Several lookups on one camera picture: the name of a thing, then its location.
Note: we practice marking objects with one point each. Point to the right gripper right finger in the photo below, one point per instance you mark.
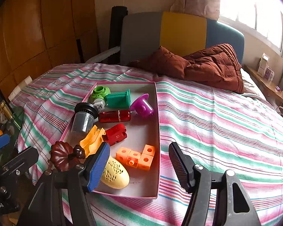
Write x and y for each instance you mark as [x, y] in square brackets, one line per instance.
[183, 166]

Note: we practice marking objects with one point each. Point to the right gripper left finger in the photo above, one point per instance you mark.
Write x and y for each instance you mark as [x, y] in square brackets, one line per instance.
[95, 165]

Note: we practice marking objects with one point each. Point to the yellow perforated oval shell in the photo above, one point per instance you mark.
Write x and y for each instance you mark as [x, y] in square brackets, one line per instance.
[115, 175]

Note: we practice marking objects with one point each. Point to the orange-yellow plastic bracket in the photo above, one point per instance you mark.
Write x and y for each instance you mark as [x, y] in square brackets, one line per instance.
[93, 140]

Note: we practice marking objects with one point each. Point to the dark brown comb-like toy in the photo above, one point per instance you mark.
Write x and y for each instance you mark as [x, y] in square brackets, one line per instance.
[64, 157]

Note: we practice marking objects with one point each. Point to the dark red plastic clip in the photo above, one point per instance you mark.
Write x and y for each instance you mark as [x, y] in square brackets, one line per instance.
[115, 134]

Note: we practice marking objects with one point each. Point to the orange cube block piece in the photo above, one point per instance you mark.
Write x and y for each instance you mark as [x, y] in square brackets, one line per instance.
[136, 159]

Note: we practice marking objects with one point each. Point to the grey cylinder black cap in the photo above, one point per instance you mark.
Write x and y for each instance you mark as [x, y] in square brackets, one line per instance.
[84, 118]

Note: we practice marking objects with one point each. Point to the red translucent cylinder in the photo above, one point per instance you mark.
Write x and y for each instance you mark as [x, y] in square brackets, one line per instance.
[114, 116]

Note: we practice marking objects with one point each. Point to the green flanged ribbed part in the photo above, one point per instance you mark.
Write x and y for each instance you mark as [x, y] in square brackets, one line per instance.
[119, 100]

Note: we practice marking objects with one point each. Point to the lime green ring part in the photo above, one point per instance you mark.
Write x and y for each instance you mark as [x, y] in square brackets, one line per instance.
[99, 92]

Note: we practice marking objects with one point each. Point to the purple flanged plastic part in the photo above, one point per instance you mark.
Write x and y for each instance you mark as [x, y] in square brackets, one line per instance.
[142, 107]

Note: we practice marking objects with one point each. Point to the green glass table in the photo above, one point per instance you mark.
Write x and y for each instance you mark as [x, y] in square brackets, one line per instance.
[12, 128]

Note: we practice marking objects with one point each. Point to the gold bottle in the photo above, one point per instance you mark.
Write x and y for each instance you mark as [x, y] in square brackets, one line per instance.
[4, 108]

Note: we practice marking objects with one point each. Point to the striped bed sheet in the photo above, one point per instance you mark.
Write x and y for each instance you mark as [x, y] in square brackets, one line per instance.
[219, 129]

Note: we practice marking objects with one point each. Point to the pillow with light cover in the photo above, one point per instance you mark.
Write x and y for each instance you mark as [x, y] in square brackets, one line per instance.
[249, 85]

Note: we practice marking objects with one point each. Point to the rust brown quilted blanket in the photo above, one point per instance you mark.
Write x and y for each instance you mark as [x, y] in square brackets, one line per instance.
[216, 66]

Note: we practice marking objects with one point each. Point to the wooden side desk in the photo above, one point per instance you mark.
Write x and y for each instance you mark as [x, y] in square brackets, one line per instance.
[268, 86]

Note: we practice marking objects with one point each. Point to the purple small box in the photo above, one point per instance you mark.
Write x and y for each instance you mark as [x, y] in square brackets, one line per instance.
[269, 74]

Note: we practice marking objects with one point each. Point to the white carton box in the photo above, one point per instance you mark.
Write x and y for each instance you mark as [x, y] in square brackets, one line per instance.
[262, 66]

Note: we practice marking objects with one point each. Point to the grey yellow blue headboard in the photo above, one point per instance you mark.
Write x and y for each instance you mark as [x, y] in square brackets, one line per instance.
[182, 34]

